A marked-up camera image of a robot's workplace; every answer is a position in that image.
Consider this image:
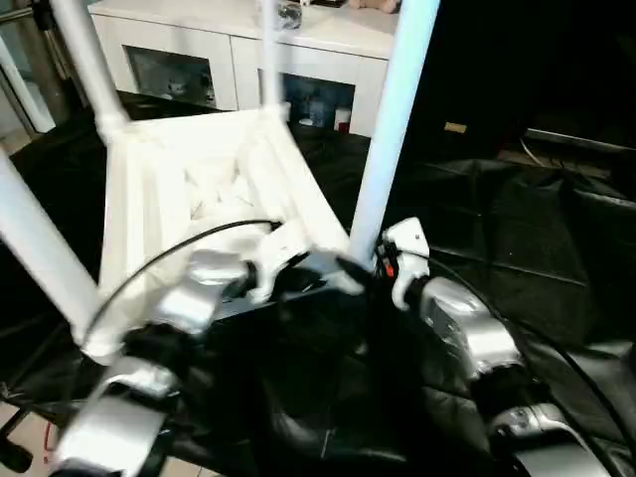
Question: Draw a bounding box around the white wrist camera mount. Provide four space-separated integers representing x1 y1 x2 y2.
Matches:
378 219 431 311
243 224 311 304

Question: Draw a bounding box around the white plastic table leg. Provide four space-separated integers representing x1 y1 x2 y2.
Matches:
256 0 291 120
50 0 130 142
346 0 443 274
0 149 100 344

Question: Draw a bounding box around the white plastic table top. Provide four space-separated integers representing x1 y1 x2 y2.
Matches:
79 104 364 364

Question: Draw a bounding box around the white glass-door cabinet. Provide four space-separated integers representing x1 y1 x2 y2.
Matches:
87 0 400 136

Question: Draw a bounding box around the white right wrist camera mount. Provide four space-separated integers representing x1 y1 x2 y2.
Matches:
378 219 431 311

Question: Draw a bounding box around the black metal stand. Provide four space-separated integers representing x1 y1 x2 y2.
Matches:
0 435 33 474

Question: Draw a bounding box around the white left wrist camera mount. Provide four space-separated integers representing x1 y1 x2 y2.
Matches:
243 224 311 304

